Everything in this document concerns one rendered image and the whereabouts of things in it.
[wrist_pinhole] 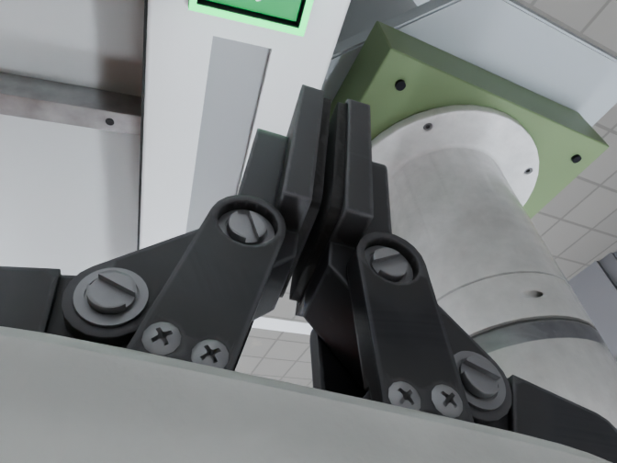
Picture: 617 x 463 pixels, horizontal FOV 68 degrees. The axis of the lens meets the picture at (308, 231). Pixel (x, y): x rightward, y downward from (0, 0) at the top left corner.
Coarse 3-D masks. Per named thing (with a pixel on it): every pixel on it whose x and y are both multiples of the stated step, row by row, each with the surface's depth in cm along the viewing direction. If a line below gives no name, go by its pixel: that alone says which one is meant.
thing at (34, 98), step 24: (0, 72) 36; (0, 96) 35; (24, 96) 35; (48, 96) 36; (72, 96) 37; (96, 96) 38; (120, 96) 39; (48, 120) 37; (72, 120) 37; (96, 120) 37; (120, 120) 38
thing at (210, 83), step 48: (336, 0) 22; (192, 48) 23; (240, 48) 24; (288, 48) 23; (144, 96) 25; (192, 96) 25; (240, 96) 26; (288, 96) 26; (144, 144) 27; (192, 144) 27; (240, 144) 28; (144, 192) 29; (192, 192) 30; (144, 240) 33
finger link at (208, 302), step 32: (224, 224) 7; (256, 224) 7; (192, 256) 6; (224, 256) 6; (256, 256) 7; (192, 288) 6; (224, 288) 6; (256, 288) 6; (160, 320) 5; (192, 320) 6; (224, 320) 6; (160, 352) 5; (192, 352) 5; (224, 352) 5
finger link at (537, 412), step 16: (512, 384) 7; (528, 384) 7; (512, 400) 7; (528, 400) 7; (544, 400) 7; (560, 400) 7; (512, 416) 7; (528, 416) 7; (544, 416) 7; (560, 416) 7; (576, 416) 7; (592, 416) 7; (528, 432) 7; (544, 432) 7; (560, 432) 7; (576, 432) 7; (592, 432) 7; (608, 432) 7; (576, 448) 7; (592, 448) 7; (608, 448) 7
